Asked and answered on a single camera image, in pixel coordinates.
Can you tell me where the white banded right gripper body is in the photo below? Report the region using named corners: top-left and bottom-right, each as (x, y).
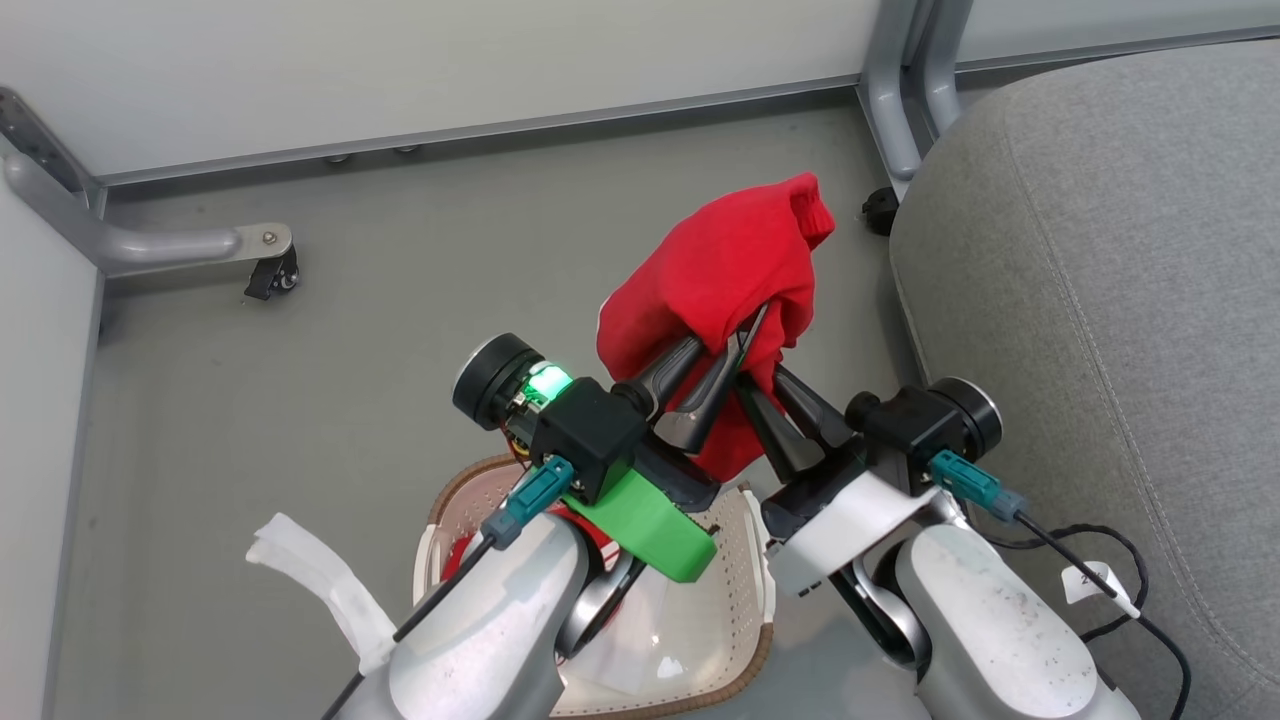
top-left (762, 445), bottom-right (943, 599)

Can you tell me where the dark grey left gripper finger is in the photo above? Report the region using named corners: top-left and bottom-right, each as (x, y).
top-left (654, 303), bottom-right (771, 456)
top-left (612, 334), bottom-right (707, 413)

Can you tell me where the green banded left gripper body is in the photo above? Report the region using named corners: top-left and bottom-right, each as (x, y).
top-left (558, 438), bottom-right (723, 585)

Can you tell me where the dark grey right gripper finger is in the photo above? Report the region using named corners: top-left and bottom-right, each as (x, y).
top-left (737, 372), bottom-right (827, 483)
top-left (772, 364), bottom-right (861, 463)

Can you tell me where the red printed sweatshirt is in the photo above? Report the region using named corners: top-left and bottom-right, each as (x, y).
top-left (440, 172), bottom-right (837, 591)

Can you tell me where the white laundry basket brown rim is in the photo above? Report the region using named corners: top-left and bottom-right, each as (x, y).
top-left (413, 454), bottom-right (777, 720)

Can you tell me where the grey fabric sofa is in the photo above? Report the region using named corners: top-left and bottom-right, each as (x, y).
top-left (888, 40), bottom-right (1280, 720)

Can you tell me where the silver black caster wheel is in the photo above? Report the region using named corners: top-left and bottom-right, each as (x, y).
top-left (243, 246), bottom-right (301, 303)

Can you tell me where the grey partition leg with foot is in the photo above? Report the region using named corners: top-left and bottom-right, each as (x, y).
top-left (0, 86), bottom-right (295, 281)

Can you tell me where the teal left cable connector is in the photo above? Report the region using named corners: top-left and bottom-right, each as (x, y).
top-left (479, 456), bottom-right (577, 550)

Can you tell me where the teal cable connector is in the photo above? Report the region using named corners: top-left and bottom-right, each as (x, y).
top-left (479, 456), bottom-right (577, 550)
top-left (928, 449), bottom-right (1030, 523)

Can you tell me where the teal right cable connector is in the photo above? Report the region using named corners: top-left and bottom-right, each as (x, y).
top-left (928, 449), bottom-right (1030, 523)

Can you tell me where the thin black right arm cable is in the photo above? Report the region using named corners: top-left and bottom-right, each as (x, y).
top-left (985, 512), bottom-right (1194, 720)

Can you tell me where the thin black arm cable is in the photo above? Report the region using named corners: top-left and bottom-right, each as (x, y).
top-left (320, 536), bottom-right (499, 720)
top-left (985, 512), bottom-right (1194, 720)

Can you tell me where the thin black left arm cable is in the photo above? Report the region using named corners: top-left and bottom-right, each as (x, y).
top-left (320, 536), bottom-right (499, 720)

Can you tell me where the white cable tag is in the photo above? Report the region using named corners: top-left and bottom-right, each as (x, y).
top-left (1061, 561), bottom-right (1142, 618)

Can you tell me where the grey partition post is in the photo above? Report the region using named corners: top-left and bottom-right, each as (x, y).
top-left (856, 0), bottom-right (977, 203)

